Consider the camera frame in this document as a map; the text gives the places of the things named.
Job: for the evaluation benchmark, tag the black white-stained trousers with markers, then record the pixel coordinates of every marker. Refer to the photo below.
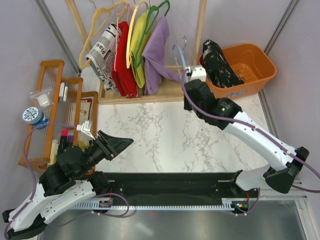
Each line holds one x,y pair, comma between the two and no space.
217,67

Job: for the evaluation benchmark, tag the orange wooden shelf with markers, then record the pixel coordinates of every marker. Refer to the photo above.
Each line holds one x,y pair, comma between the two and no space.
38,145

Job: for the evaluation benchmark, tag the red garment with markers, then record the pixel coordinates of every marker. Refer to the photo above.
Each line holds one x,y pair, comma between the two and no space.
123,76

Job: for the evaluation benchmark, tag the light blue hanger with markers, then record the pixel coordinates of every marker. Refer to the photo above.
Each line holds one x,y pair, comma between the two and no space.
178,53

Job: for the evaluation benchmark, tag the aluminium frame rail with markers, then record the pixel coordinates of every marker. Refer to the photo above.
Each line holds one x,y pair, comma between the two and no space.
272,195

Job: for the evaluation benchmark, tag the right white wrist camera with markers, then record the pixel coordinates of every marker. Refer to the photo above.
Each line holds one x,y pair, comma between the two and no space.
196,72

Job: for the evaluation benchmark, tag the blue white round tin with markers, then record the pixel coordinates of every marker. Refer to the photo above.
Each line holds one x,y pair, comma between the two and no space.
34,117

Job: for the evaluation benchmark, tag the white cable duct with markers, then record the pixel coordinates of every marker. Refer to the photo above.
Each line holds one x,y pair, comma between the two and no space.
95,204

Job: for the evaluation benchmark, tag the orange plastic basket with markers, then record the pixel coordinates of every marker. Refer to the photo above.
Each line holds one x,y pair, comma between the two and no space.
252,65

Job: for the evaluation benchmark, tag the purple garment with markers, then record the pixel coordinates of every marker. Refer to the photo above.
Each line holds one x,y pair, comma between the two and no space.
154,58

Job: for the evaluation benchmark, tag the yellow-green garment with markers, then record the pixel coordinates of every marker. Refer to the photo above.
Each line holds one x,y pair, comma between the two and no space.
137,44

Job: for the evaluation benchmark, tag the pink highlighter marker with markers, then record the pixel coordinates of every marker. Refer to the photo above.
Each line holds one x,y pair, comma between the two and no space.
63,139

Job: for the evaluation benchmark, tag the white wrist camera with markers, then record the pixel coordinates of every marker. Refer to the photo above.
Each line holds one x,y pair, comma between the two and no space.
85,128
196,72

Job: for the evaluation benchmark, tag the pink hanger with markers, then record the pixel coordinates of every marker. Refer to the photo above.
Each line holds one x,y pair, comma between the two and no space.
120,30

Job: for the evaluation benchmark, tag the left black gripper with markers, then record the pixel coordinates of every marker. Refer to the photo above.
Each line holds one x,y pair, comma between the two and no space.
118,144

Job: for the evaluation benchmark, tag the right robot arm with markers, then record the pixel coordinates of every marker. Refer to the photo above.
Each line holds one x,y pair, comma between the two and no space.
284,161

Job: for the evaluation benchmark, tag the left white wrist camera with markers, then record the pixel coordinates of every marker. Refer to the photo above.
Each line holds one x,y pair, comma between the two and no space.
85,128

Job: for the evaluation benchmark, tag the purple marker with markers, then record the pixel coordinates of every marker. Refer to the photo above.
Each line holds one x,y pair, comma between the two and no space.
70,140

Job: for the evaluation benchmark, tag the clear plastic bag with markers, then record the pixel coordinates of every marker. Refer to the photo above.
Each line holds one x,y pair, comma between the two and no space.
42,98

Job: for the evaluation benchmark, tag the newspaper print garment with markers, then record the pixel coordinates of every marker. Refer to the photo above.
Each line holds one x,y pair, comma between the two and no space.
102,56

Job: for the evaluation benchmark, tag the wooden clothes rack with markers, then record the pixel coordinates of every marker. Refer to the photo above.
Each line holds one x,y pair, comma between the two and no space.
168,91

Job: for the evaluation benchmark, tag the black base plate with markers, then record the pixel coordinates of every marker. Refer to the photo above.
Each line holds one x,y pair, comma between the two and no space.
177,189

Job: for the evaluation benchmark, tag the white marker pens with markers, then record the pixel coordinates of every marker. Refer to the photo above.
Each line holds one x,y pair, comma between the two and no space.
63,92

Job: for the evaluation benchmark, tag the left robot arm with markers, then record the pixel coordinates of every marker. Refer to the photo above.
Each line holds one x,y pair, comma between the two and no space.
55,192

